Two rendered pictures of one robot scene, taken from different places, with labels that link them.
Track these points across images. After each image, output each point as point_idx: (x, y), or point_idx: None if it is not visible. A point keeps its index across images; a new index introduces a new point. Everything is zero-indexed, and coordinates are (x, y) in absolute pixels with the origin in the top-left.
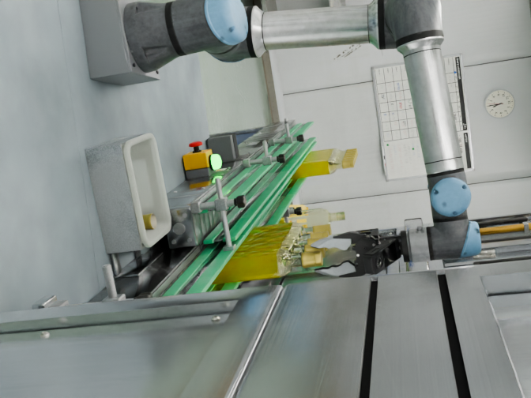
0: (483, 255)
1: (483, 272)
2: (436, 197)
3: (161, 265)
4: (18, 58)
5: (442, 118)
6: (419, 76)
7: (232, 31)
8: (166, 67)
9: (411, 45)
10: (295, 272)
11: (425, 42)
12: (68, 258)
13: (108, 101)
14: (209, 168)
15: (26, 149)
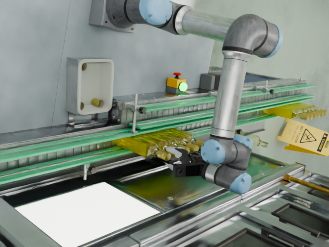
0: (300, 202)
1: None
2: (201, 147)
3: (90, 126)
4: (25, 5)
5: (224, 103)
6: (223, 73)
7: (150, 17)
8: None
9: (224, 53)
10: None
11: (231, 53)
12: (29, 104)
13: (101, 37)
14: (177, 89)
15: (14, 48)
